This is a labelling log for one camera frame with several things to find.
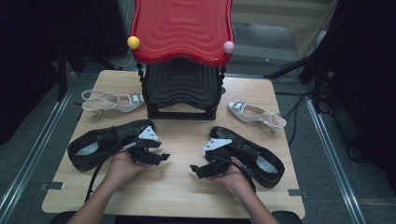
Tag white heeled sandal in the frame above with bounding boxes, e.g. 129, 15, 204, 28
227, 100, 288, 134
81, 89, 146, 119

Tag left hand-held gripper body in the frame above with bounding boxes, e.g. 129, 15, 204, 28
126, 125, 163, 166

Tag black floor cables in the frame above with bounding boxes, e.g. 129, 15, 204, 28
274, 62, 314, 147

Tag person's right hand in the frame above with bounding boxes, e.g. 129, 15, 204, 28
206, 158, 254, 198

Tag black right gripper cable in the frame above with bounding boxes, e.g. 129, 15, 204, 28
214, 155, 258, 194

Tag black curtain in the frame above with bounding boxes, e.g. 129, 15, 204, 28
323, 0, 396, 195
0, 0, 129, 147

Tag black metal stand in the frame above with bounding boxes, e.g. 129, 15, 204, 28
55, 43, 87, 103

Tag metal floor rail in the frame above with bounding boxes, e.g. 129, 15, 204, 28
304, 98, 368, 224
0, 70, 79, 224

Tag white floor cable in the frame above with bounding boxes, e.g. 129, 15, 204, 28
106, 49, 134, 70

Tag black tripod stand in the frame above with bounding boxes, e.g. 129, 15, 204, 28
262, 46, 332, 114

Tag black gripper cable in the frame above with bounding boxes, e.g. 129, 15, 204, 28
214, 155, 258, 194
84, 148, 129, 203

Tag red and black shoe rack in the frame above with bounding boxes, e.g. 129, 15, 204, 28
126, 0, 236, 121

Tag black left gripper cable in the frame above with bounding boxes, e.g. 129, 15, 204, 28
84, 148, 129, 203

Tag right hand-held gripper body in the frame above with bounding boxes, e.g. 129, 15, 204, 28
202, 138, 233, 175

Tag person's left hand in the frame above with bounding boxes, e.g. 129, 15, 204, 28
104, 149, 151, 191

